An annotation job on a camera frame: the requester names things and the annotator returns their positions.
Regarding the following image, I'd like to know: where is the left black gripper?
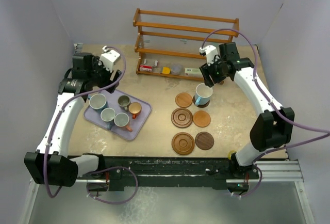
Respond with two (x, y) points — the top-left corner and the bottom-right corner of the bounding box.
(88, 56), (121, 93)

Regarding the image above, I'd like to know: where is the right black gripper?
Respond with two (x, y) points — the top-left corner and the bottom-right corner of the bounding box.
(200, 55), (228, 88)

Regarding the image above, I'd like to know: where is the blue mug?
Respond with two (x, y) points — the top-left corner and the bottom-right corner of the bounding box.
(194, 83), (213, 106)
(88, 93), (108, 113)

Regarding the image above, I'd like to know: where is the small grey-green cup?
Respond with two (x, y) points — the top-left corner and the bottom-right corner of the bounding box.
(118, 95), (130, 111)

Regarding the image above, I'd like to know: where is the grey cup with blue handle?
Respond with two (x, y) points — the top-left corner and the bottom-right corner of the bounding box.
(101, 107), (116, 130)

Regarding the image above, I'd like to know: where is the light wooden coaster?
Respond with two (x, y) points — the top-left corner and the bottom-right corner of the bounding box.
(175, 92), (192, 108)
(193, 110), (211, 127)

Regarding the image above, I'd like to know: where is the brown ringed wooden saucer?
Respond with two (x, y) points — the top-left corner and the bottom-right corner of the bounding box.
(171, 108), (193, 128)

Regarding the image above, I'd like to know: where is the grey cup with orange handle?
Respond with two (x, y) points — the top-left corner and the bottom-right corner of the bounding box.
(114, 113), (133, 132)

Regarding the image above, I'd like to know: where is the dark walnut coaster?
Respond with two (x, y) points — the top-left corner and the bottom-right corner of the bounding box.
(193, 99), (210, 108)
(195, 132), (214, 150)

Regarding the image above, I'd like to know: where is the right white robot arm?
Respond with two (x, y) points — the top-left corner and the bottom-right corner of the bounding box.
(199, 42), (295, 178)

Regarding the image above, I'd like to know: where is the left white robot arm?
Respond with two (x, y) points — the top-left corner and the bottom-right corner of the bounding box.
(24, 47), (123, 187)

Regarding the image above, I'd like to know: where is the white green box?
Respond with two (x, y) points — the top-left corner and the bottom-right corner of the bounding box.
(184, 68), (203, 78)

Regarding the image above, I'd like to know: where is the clear tub of rubber bands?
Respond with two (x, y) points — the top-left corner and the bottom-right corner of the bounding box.
(170, 64), (183, 75)

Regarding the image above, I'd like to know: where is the lavender plastic tray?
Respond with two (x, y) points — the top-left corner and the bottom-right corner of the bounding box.
(84, 90), (152, 140)

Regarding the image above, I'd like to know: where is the red and white staple box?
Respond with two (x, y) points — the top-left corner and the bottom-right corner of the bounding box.
(139, 65), (153, 72)

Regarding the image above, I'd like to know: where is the yellow grey tape measure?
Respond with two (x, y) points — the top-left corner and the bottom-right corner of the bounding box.
(161, 67), (171, 75)

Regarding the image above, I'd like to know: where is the wooden three-tier shelf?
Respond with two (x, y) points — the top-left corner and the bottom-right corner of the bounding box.
(133, 8), (240, 82)

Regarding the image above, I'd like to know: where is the yellow tape roll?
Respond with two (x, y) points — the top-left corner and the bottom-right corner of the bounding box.
(227, 150), (237, 160)

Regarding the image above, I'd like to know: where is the black base bar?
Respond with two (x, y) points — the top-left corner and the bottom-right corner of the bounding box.
(81, 156), (259, 191)

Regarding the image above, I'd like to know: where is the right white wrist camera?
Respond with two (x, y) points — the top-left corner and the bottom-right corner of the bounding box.
(199, 45), (221, 66)

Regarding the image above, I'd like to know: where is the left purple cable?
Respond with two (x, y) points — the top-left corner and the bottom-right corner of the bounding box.
(43, 46), (140, 205)

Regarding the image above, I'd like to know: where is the purple cable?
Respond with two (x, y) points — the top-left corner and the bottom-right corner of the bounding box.
(201, 29), (330, 199)
(43, 46), (140, 205)

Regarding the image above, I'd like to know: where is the copper cup with red handle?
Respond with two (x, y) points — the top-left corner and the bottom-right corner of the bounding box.
(128, 102), (142, 119)

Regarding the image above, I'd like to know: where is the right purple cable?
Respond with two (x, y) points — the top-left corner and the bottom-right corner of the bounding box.
(201, 29), (330, 199)

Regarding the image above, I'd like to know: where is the metal table edge rail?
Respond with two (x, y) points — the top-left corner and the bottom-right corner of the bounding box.
(45, 43), (84, 157)

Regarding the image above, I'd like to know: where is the aluminium front frame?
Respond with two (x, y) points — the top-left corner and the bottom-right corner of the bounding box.
(21, 161), (315, 223)

